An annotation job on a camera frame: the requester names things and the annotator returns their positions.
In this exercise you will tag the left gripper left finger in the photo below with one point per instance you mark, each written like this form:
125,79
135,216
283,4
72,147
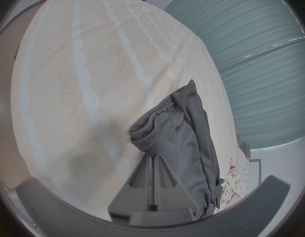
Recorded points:
135,189

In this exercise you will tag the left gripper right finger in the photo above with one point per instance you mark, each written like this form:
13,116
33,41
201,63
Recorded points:
169,189

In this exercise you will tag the black T-shirt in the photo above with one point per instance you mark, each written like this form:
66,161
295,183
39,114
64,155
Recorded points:
182,144

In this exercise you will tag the bed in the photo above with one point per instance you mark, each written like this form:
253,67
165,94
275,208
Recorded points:
93,83

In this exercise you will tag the white printed pyjama top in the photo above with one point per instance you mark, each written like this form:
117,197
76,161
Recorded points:
231,186

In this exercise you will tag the pink garment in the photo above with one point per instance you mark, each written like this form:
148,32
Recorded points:
233,165

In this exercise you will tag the white printed pillow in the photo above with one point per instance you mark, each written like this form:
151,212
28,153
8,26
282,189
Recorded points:
244,171

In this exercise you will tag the grey bedside table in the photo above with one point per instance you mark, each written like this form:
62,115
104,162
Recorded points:
242,143

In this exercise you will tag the blue-green curtain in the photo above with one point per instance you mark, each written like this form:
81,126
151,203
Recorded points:
229,16
266,95

